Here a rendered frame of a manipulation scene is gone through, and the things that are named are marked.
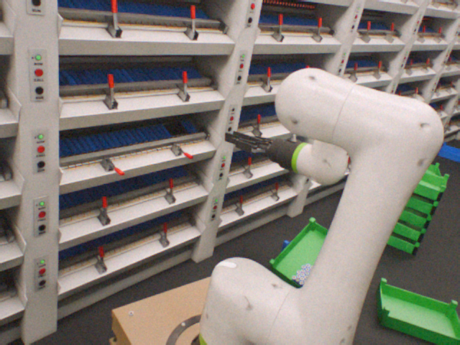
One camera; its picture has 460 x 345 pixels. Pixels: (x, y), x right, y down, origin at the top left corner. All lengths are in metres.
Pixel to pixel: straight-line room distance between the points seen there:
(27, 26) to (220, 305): 0.72
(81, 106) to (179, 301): 0.58
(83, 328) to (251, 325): 0.85
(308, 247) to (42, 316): 1.10
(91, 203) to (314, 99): 0.91
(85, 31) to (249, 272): 0.71
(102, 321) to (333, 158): 0.95
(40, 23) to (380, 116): 0.75
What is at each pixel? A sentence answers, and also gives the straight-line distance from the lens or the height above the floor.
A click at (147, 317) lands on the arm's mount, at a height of 0.38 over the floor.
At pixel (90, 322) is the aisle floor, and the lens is 1.60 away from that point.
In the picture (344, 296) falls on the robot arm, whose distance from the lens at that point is 0.78.
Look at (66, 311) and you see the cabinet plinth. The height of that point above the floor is 0.02.
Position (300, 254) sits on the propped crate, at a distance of 1.94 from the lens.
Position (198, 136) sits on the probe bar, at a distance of 1.55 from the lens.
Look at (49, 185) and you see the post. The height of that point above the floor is 0.55.
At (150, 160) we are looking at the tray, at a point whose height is 0.55.
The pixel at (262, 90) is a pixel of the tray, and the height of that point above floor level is 0.74.
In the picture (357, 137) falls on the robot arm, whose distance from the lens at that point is 0.72.
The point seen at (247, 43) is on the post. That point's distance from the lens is 1.52.
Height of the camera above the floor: 1.15
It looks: 25 degrees down
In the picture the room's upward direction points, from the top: 11 degrees clockwise
